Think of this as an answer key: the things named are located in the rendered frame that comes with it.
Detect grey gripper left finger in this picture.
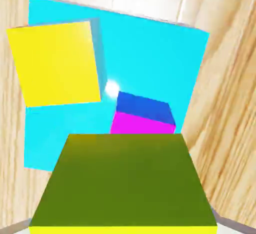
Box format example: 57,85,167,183
0,218,33,234

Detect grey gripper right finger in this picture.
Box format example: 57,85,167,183
210,205,256,234

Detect small yellow cube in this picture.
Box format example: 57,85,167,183
28,133,218,234
6,17,108,108

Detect small magenta cube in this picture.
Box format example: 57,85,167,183
109,90,177,135

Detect large cyan box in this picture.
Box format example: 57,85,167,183
23,0,211,172

